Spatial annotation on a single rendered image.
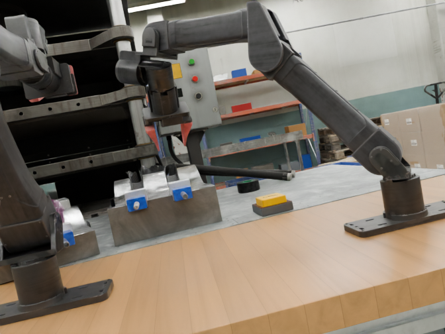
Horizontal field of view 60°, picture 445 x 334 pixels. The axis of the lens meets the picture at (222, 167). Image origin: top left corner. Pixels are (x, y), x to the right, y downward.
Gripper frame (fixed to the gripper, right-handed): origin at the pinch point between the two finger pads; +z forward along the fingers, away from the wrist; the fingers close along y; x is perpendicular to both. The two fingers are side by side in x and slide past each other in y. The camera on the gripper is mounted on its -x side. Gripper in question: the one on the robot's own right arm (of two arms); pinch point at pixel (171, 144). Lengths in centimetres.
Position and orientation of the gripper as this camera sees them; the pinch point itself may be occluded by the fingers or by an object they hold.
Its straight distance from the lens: 93.4
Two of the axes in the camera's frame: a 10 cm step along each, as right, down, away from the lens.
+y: -9.6, 2.0, -1.9
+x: 2.7, 5.1, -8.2
